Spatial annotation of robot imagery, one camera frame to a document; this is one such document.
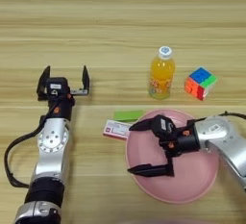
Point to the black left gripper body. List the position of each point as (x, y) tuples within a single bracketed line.
[(61, 107)]

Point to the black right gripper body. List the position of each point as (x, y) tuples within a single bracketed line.
[(181, 143)]

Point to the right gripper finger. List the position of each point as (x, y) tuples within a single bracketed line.
[(150, 170), (142, 123)]

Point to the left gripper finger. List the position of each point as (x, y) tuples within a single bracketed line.
[(43, 82), (85, 79)]

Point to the white and red card box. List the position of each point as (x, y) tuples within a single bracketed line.
[(116, 129)]

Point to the pink round plate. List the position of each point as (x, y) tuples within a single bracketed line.
[(192, 176)]

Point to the orange juice bottle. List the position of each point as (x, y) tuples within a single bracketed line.
[(162, 74)]

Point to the multicolour puzzle cube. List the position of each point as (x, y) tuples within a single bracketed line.
[(201, 80)]

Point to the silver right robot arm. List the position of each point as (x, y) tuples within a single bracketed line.
[(224, 141)]

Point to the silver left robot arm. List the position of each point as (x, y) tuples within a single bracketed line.
[(51, 157)]

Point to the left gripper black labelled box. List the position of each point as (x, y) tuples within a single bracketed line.
[(57, 87)]

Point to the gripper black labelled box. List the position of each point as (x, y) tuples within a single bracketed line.
[(57, 87), (165, 126)]

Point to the green rectangular block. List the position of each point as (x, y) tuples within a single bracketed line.
[(128, 115)]

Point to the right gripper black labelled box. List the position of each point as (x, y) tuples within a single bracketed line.
[(165, 126)]

